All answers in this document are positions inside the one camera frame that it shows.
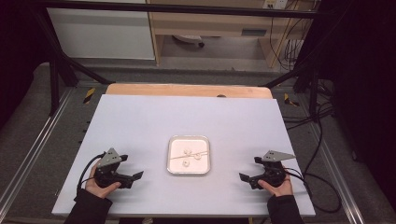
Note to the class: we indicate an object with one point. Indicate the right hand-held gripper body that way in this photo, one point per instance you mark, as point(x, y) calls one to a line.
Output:
point(275, 174)

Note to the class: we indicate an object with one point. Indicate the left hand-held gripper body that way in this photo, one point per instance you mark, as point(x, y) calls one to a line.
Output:
point(107, 174)

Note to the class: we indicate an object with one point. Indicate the square metal tray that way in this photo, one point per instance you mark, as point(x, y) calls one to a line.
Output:
point(177, 166)

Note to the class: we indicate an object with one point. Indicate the person's right hand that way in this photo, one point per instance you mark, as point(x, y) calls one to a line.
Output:
point(281, 189)

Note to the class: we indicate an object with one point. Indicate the person's left hand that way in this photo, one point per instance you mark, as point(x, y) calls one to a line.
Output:
point(93, 186)

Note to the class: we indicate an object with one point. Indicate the white board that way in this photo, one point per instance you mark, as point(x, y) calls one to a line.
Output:
point(155, 118)

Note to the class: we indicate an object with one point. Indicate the yellow black tape strip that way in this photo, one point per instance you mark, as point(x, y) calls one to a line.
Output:
point(89, 95)
point(291, 101)

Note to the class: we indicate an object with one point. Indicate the wooden table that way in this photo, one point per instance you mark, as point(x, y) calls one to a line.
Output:
point(186, 90)

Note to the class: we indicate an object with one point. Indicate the white cabinet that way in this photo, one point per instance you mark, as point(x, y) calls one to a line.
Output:
point(102, 34)

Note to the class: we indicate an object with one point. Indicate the black curtain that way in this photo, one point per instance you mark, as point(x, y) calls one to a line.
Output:
point(18, 56)
point(367, 77)

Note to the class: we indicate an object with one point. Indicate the office chair base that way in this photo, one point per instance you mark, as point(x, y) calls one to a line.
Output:
point(188, 39)

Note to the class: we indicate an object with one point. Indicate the light wooden desk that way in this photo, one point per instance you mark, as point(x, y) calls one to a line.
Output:
point(214, 23)

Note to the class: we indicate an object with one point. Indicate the white power strip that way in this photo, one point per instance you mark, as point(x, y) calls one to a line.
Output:
point(275, 3)

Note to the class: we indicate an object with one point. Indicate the aluminium floor rail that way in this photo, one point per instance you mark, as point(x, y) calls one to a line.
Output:
point(34, 146)
point(336, 174)

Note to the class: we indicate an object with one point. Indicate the black metal frame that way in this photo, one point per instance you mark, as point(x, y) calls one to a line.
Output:
point(186, 8)

